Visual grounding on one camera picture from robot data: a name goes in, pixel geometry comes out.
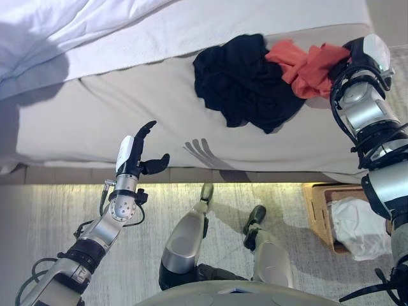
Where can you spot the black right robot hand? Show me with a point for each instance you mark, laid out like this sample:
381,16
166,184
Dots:
376,54

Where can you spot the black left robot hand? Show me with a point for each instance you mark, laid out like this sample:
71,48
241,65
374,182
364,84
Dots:
126,153

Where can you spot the orange garment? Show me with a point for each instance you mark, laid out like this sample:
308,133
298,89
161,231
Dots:
309,73

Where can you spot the black garment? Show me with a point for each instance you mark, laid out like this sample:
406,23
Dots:
242,83

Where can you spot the white garment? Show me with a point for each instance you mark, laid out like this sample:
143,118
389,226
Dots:
357,223

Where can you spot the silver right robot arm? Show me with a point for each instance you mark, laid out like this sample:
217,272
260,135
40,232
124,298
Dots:
366,114

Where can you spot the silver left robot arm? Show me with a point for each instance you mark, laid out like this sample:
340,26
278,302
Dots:
102,229

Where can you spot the beige covered bed mattress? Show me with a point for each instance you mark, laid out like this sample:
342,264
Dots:
111,105

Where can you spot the woven wicker basket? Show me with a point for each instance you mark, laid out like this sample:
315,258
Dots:
318,210

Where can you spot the silver left robot leg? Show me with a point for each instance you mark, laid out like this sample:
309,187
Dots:
183,242

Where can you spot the silver robot leg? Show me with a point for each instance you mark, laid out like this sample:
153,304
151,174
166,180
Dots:
271,258
183,242

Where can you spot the white duvet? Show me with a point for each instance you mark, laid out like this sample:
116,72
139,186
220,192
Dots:
111,28

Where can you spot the silver right robot leg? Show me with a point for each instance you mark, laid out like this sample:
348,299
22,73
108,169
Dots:
271,258

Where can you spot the grey robot torso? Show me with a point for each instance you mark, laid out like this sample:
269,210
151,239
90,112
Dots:
239,296

